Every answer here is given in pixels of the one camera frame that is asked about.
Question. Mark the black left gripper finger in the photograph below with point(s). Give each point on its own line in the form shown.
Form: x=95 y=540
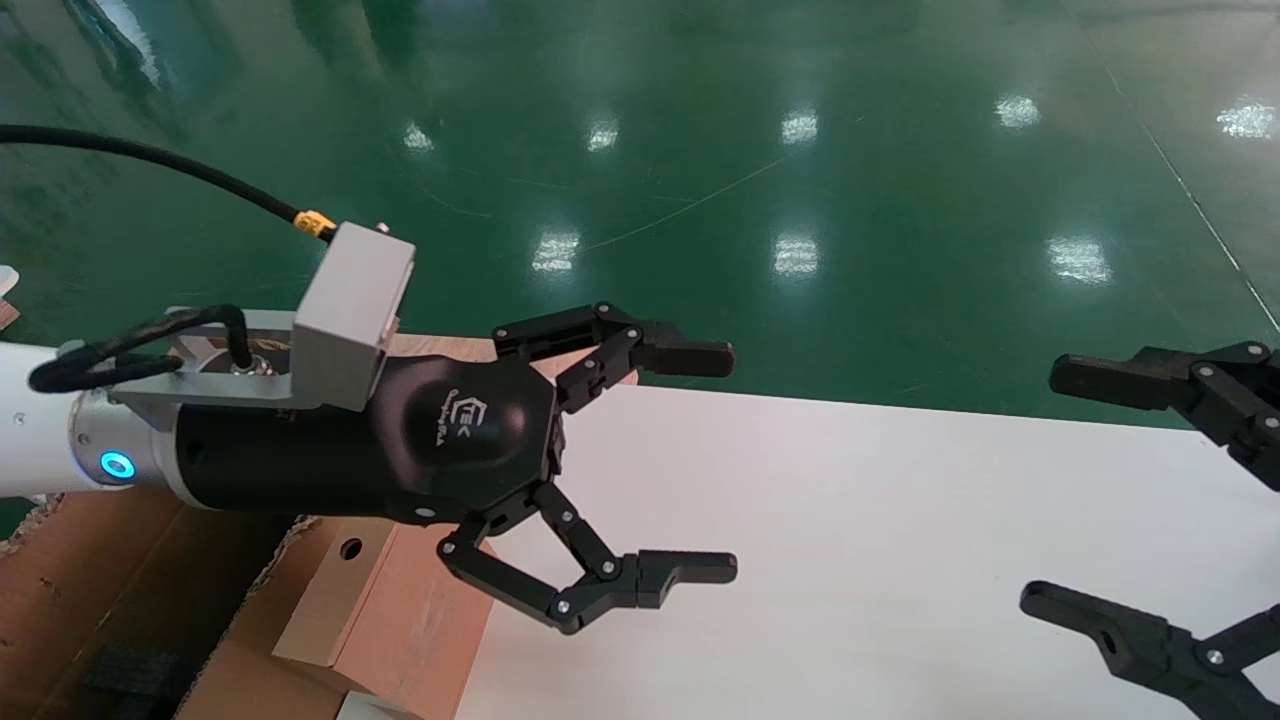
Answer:
x=690 y=358
x=690 y=567

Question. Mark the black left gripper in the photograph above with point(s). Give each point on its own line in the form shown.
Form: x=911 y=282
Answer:
x=330 y=455

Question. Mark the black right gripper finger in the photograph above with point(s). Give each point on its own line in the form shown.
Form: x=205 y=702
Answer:
x=1215 y=390
x=1140 y=645

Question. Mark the small cardboard box with hole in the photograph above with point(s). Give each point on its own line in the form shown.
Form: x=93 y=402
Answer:
x=415 y=620

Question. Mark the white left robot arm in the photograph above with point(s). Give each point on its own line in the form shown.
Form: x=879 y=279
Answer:
x=35 y=420

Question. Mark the large torn cardboard box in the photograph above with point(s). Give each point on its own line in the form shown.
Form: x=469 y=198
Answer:
x=80 y=580

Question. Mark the wooden board under table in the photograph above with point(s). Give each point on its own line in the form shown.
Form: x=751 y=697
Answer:
x=440 y=345

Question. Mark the black foam block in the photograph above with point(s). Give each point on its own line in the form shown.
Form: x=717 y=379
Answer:
x=130 y=685

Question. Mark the brown cardboard scrap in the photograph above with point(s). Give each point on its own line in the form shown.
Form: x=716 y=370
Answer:
x=8 y=315

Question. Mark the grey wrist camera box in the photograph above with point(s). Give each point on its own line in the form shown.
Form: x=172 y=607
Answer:
x=345 y=320

